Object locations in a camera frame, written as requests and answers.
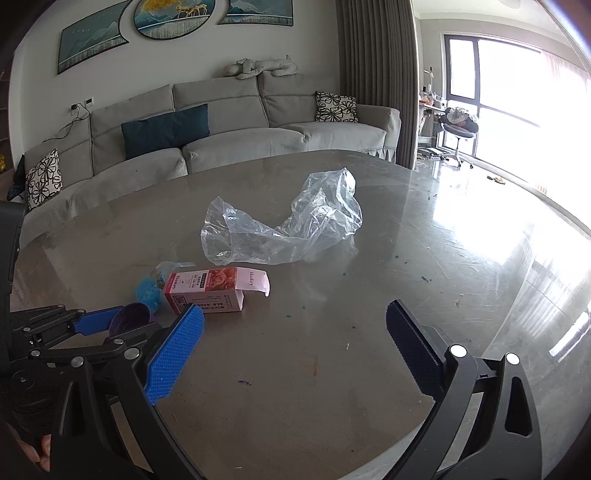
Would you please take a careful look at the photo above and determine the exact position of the black charger cable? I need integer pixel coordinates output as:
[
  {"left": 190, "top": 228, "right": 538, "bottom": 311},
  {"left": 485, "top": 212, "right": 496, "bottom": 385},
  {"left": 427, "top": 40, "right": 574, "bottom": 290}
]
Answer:
[{"left": 55, "top": 102, "right": 93, "bottom": 141}]

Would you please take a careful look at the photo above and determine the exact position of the round deer wall painting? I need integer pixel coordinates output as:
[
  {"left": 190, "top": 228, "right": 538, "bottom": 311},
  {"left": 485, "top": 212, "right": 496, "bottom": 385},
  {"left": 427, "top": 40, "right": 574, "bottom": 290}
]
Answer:
[{"left": 134, "top": 0, "right": 217, "bottom": 38}]

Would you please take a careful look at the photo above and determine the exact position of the blue mesh pouch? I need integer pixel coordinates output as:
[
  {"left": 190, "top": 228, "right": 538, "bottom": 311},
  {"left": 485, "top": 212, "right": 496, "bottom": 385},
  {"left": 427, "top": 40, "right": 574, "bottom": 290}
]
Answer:
[{"left": 135, "top": 277, "right": 164, "bottom": 311}]

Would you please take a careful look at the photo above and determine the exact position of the cluttered white rack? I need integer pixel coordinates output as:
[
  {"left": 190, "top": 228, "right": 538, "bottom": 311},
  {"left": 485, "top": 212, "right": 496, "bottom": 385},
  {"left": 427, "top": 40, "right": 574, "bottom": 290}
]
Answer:
[{"left": 418, "top": 67, "right": 446, "bottom": 160}]

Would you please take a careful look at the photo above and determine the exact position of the purple cup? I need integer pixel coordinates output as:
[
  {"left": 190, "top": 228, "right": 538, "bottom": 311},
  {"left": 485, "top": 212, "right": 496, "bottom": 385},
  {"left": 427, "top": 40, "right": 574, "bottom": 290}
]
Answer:
[{"left": 108, "top": 302, "right": 152, "bottom": 340}]

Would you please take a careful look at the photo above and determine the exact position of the grey coffee table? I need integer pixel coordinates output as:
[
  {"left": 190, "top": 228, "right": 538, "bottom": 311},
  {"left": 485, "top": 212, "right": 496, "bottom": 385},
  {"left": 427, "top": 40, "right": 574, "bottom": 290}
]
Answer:
[{"left": 9, "top": 148, "right": 555, "bottom": 480}]

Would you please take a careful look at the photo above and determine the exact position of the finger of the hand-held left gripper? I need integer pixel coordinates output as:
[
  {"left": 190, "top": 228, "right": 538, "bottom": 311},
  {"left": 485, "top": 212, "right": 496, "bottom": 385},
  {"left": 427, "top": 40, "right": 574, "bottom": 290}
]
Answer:
[
  {"left": 27, "top": 322, "right": 165, "bottom": 366},
  {"left": 11, "top": 305, "right": 123, "bottom": 348}
]

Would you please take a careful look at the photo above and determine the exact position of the person's left hand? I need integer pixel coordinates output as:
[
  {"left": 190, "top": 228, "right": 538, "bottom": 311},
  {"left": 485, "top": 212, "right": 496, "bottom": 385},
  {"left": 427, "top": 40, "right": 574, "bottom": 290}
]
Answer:
[{"left": 17, "top": 433, "right": 52, "bottom": 472}]

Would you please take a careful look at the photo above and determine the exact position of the grey fabric sofa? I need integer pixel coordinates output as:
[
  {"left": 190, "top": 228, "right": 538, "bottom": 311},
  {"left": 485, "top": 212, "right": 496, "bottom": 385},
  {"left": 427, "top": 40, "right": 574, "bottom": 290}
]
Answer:
[{"left": 16, "top": 71, "right": 402, "bottom": 241}]

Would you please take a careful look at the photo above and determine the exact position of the black framed glass door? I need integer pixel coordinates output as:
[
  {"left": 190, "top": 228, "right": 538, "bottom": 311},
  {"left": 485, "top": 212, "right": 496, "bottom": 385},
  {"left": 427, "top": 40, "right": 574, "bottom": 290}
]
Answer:
[{"left": 443, "top": 32, "right": 591, "bottom": 195}]

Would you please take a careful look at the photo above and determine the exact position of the small clear plastic wrapper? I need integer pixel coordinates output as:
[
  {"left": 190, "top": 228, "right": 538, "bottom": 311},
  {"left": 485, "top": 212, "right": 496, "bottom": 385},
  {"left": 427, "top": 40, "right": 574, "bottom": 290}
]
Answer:
[{"left": 156, "top": 261, "right": 197, "bottom": 282}]

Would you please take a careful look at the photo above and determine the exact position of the grey plush toy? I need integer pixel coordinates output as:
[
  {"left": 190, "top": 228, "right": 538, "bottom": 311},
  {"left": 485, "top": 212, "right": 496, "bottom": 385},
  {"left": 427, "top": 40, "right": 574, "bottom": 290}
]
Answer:
[{"left": 224, "top": 54, "right": 298, "bottom": 81}]

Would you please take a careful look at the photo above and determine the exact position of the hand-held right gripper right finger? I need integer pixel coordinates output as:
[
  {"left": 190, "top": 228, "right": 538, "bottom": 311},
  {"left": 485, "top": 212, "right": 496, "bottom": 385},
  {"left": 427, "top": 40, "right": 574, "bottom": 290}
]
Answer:
[{"left": 385, "top": 299, "right": 543, "bottom": 480}]

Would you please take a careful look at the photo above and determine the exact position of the dark bag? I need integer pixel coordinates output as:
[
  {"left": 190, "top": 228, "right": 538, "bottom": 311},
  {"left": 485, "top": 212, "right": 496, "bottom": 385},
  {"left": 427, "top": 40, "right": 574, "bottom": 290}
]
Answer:
[{"left": 7, "top": 154, "right": 27, "bottom": 202}]

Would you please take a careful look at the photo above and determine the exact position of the black white patterned cushion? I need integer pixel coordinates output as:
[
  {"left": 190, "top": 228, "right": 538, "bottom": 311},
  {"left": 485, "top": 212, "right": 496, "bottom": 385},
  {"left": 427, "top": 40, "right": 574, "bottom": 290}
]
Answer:
[
  {"left": 315, "top": 91, "right": 359, "bottom": 124},
  {"left": 25, "top": 148, "right": 63, "bottom": 212}
]

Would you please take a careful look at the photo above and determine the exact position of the swivel chair with clothes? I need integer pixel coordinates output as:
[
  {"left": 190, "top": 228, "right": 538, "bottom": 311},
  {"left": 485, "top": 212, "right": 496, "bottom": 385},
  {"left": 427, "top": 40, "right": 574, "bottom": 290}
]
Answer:
[{"left": 438, "top": 106, "right": 481, "bottom": 168}]

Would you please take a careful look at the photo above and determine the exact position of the grey curtain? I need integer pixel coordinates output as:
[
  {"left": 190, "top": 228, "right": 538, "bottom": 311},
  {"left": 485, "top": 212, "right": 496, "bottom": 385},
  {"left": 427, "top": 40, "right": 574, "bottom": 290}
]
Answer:
[{"left": 335, "top": 0, "right": 419, "bottom": 171}]

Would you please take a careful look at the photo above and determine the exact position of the curved mountain wall painting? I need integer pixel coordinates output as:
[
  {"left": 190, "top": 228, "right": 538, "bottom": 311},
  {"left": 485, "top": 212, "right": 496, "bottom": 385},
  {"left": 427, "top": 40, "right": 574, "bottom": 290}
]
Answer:
[
  {"left": 58, "top": 0, "right": 132, "bottom": 75},
  {"left": 217, "top": 0, "right": 295, "bottom": 26}
]

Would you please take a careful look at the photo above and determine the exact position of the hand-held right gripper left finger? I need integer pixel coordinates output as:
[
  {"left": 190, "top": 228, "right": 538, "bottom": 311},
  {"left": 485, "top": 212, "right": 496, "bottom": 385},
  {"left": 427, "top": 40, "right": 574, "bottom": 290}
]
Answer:
[{"left": 50, "top": 304, "right": 206, "bottom": 480}]

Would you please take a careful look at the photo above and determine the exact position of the clear plastic bag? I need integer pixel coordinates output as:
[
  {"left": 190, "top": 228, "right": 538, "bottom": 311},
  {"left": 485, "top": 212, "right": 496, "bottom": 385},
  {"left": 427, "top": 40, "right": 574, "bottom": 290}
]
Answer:
[{"left": 200, "top": 167, "right": 363, "bottom": 267}]

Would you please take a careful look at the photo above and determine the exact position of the pink cardboard box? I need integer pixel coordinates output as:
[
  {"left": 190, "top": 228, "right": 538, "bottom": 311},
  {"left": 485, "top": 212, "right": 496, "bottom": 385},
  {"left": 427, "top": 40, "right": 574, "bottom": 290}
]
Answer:
[{"left": 163, "top": 267, "right": 271, "bottom": 315}]

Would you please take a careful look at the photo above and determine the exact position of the teal cushion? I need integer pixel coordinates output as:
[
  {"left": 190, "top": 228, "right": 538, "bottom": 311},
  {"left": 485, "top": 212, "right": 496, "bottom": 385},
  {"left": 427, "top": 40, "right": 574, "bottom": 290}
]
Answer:
[{"left": 121, "top": 104, "right": 211, "bottom": 160}]

